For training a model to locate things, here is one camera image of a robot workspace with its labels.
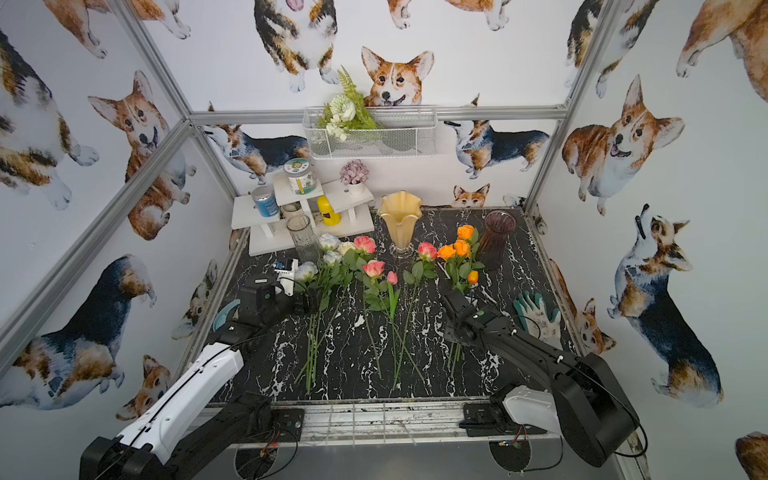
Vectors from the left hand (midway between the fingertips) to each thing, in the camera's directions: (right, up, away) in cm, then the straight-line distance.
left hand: (307, 278), depth 82 cm
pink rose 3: (+35, +6, +21) cm, 41 cm away
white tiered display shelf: (-23, +12, +30) cm, 40 cm away
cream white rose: (+6, +7, +24) cm, 26 cm away
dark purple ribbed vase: (+55, +10, +12) cm, 57 cm away
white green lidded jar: (-5, +29, +9) cm, 31 cm away
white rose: (+3, -2, +16) cm, 17 cm away
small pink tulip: (+23, -7, +13) cm, 28 cm away
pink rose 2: (+18, -8, +13) cm, 23 cm away
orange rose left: (+42, +6, +21) cm, 47 cm away
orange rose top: (+51, +12, +27) cm, 59 cm away
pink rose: (+13, +8, +24) cm, 28 cm away
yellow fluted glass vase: (+26, +21, +18) cm, 38 cm away
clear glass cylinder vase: (-5, +11, +13) cm, 18 cm away
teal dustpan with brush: (-30, -13, +10) cm, 34 cm away
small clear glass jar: (-16, +22, +31) cm, 41 cm away
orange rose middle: (+47, +7, +22) cm, 52 cm away
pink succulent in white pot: (+10, +32, +15) cm, 37 cm away
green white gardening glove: (+67, -14, +8) cm, 69 cm away
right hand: (+43, -14, +4) cm, 45 cm away
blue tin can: (-17, +22, +13) cm, 31 cm away
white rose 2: (+2, +4, +18) cm, 19 cm away
